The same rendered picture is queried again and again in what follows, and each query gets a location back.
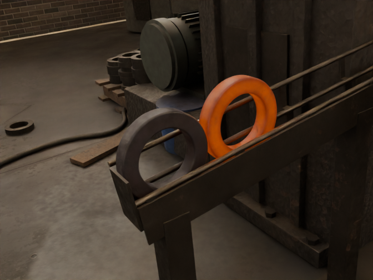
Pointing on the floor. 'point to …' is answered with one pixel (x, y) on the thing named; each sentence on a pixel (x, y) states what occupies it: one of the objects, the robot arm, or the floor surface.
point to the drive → (169, 67)
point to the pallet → (122, 77)
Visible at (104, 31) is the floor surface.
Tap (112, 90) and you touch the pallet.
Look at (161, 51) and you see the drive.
